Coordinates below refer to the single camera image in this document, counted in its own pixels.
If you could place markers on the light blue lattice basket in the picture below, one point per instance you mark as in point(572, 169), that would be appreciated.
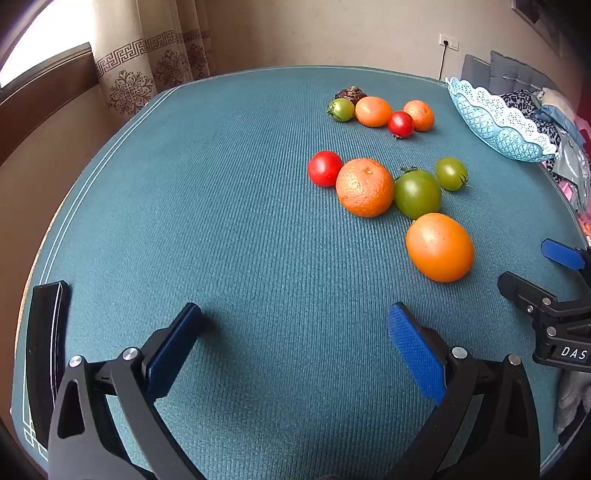
point(485, 115)

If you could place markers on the leopard print cloth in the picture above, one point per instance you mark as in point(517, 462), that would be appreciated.
point(521, 104)

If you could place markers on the large bumpy mandarin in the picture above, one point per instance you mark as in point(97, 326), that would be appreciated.
point(364, 187)

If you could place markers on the red tomato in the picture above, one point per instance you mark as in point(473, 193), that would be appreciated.
point(325, 168)
point(400, 124)

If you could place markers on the white cloth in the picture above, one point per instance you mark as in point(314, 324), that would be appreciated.
point(554, 97)

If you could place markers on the small smooth orange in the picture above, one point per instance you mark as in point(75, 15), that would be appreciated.
point(373, 111)

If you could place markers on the small green tomato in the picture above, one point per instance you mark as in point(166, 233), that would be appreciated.
point(340, 110)
point(451, 174)

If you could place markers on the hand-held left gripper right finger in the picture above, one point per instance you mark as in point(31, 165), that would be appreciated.
point(415, 350)

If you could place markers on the silver grey cloth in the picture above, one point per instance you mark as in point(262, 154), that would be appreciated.
point(570, 159)

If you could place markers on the grey padded sofa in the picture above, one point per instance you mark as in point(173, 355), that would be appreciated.
point(508, 74)

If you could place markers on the large green tomato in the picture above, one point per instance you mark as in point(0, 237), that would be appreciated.
point(417, 194)

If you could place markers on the small bumpy mandarin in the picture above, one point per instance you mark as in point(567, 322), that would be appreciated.
point(420, 115)

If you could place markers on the white wall outlet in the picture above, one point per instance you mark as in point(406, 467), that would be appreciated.
point(449, 41)

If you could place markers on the large smooth orange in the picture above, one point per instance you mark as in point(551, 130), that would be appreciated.
point(439, 247)

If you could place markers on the light blue cloth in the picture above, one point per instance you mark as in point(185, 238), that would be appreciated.
point(561, 120)

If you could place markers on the person's right hand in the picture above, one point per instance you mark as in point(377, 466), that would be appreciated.
point(575, 401)

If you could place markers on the patterned beige curtain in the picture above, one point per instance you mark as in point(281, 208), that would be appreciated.
point(129, 60)

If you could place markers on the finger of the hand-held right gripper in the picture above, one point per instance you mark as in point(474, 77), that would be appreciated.
point(519, 288)
point(561, 254)

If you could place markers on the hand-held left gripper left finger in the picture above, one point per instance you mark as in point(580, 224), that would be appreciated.
point(173, 350)

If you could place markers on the dark purple mangosteen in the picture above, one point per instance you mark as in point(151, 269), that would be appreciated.
point(351, 92)

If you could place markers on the pile of clothes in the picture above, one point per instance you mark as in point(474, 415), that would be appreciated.
point(575, 194)

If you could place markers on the window with wooden frame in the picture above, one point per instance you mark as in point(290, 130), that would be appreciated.
point(46, 87)

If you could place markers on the framed wall picture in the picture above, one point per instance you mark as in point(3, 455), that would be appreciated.
point(533, 16)

